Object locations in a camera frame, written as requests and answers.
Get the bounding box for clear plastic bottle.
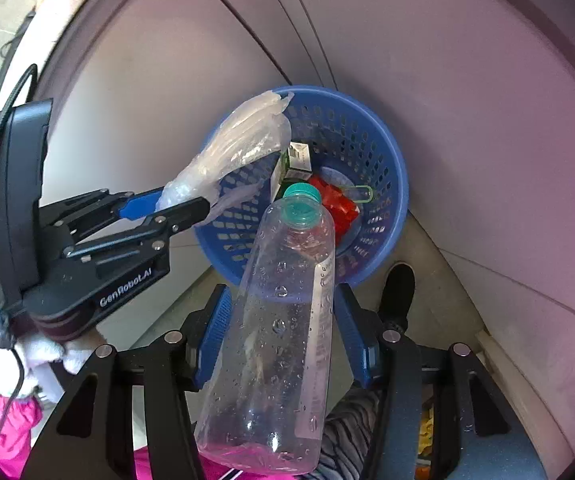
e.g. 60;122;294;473
195;183;335;474

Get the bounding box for clear plastic bag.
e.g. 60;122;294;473
156;91;294;223

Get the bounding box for red white burger box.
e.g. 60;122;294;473
308;174;359;243

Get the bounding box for green milk carton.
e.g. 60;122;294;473
270;142;312;200

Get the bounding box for pink sleeve forearm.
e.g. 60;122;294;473
0;343;43;479

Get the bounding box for white gloved hand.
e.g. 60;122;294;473
0;330;106;399

